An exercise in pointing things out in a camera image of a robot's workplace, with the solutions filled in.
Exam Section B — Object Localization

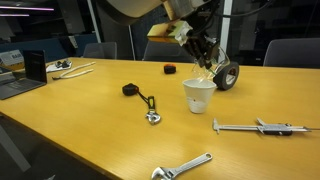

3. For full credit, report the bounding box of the orange and black tape measure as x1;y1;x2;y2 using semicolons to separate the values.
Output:
163;63;177;75

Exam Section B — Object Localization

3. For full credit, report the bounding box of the white printed sign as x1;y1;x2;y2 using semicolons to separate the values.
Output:
0;49;25;67

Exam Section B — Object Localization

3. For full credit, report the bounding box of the blue partition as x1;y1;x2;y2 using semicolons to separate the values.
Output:
0;33;99;64

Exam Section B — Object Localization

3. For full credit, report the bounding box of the grey laptop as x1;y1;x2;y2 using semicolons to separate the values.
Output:
0;66;48;101

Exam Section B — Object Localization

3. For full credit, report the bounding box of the clear plastic cup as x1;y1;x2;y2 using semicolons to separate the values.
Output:
190;45;231;83

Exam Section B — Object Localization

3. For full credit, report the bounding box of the grey office chair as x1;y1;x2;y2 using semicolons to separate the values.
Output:
142;39;196;64
82;41;119;61
263;37;320;70

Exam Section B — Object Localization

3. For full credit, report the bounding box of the black tape roll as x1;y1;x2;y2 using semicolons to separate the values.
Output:
212;60;241;91

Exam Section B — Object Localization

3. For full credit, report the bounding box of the white window post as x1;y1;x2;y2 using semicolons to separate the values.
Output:
217;0;234;64

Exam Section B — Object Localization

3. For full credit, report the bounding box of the black-handled adjustable wrench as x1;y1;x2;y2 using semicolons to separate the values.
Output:
144;95;162;126

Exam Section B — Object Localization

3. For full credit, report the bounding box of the black upright box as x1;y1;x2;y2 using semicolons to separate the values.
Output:
23;49;48;84

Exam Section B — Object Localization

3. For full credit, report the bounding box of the white cloth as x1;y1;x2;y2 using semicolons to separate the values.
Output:
45;59;74;74

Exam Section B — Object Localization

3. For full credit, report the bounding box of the yellow wrist camera mount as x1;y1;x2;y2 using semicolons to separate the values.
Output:
146;18;194;47

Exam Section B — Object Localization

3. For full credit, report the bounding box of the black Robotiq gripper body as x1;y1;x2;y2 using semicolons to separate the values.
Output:
182;30;221;65

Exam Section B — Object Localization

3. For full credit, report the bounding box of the metal vernier caliper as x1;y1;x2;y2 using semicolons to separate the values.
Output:
212;117;320;137

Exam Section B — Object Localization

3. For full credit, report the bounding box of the white paper cup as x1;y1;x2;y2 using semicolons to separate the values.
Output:
181;78;218;115

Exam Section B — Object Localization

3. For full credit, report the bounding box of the silver adjustable wrench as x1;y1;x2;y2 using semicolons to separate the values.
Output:
150;152;214;180

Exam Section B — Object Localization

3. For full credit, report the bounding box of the black tape measure with strap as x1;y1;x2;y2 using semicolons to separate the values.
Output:
121;83;150;102

